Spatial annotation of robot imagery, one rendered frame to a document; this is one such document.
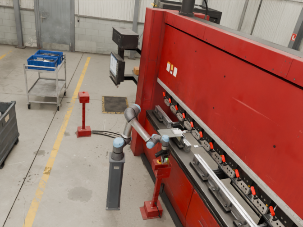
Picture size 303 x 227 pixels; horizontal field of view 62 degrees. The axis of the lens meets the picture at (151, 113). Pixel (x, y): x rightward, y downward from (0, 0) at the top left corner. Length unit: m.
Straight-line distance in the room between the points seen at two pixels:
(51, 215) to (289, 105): 2.79
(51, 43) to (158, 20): 6.88
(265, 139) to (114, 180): 1.80
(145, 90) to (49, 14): 6.58
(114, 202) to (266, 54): 2.41
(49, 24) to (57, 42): 0.64
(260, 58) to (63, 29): 8.33
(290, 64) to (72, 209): 2.83
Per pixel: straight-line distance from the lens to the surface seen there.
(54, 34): 9.84
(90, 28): 9.62
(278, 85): 1.93
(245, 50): 2.15
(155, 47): 3.54
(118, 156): 2.90
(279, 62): 1.91
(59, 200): 3.60
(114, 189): 3.21
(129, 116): 2.59
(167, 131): 3.14
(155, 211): 3.36
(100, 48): 9.74
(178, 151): 3.05
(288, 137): 1.90
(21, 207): 3.61
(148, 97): 3.77
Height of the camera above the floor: 2.60
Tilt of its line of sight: 27 degrees down
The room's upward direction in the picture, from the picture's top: 9 degrees clockwise
